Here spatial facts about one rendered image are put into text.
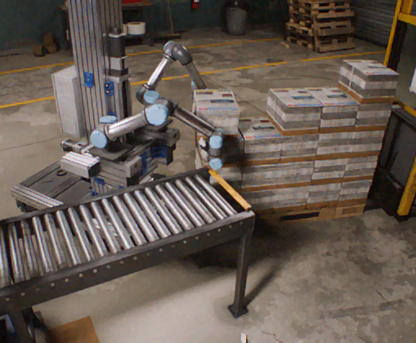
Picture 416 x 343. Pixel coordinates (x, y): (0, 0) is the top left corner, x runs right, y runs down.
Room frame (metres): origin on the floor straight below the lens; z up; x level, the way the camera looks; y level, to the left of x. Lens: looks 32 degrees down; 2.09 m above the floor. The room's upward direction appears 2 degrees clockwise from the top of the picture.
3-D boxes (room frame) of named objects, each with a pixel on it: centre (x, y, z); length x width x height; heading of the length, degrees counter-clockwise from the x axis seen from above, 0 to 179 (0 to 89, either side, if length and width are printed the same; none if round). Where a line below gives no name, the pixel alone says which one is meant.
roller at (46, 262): (1.38, 0.81, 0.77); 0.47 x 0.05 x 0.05; 30
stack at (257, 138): (2.73, -0.48, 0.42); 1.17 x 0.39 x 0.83; 102
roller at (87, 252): (1.48, 0.64, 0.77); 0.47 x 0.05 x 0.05; 30
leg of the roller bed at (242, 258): (1.67, -0.21, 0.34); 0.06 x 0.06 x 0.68; 30
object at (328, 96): (2.80, -0.89, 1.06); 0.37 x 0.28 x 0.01; 14
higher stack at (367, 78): (2.88, -1.19, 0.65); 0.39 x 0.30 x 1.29; 12
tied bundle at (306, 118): (2.76, -0.61, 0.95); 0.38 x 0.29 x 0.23; 13
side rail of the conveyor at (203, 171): (1.80, 0.59, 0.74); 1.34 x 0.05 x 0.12; 120
